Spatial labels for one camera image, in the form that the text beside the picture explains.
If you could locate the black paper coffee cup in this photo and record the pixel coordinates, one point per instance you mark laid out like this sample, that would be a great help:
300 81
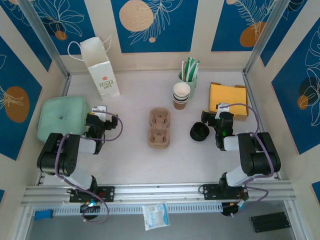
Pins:
182 88

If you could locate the white paper carry bag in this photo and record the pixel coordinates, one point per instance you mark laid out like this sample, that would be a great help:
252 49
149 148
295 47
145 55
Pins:
102 72

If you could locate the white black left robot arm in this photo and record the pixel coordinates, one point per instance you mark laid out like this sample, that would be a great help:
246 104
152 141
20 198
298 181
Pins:
57 155

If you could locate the yellow napkin stack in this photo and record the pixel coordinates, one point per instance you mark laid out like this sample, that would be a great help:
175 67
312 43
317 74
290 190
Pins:
240 114

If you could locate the brown cardboard napkin box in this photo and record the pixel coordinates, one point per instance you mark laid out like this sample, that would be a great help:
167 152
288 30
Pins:
243 118

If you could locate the mint green zip pouch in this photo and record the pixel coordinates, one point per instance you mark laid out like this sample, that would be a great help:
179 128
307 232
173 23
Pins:
60 117

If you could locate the mint green straw holder cup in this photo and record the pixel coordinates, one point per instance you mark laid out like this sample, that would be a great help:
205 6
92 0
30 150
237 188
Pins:
192 87

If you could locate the blue eraser block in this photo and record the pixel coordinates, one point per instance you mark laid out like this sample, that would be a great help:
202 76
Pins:
42 215

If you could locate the white blue wipes packet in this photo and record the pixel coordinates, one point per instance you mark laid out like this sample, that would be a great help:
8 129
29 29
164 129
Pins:
156 216

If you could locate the black ribbed block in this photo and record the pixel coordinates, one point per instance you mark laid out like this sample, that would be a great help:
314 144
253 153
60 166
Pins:
270 222

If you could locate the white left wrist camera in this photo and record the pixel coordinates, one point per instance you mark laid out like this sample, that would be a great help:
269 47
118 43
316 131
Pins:
100 110

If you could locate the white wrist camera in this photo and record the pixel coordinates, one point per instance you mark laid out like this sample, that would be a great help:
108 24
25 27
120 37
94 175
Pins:
100 110
222 107

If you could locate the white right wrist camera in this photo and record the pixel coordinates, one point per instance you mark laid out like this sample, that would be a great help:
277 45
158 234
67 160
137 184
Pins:
222 107

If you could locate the aluminium side rail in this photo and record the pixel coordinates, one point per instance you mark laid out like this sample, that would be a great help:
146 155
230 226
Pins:
250 87

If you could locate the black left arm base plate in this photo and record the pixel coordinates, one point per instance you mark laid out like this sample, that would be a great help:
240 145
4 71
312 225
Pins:
107 193

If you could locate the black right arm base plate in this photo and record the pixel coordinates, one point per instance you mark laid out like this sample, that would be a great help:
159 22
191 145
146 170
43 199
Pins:
210 192

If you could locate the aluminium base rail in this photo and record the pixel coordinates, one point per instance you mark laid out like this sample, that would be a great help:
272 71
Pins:
160 192

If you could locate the aluminium frame post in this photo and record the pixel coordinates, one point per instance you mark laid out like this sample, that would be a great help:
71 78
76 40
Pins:
265 37
48 37

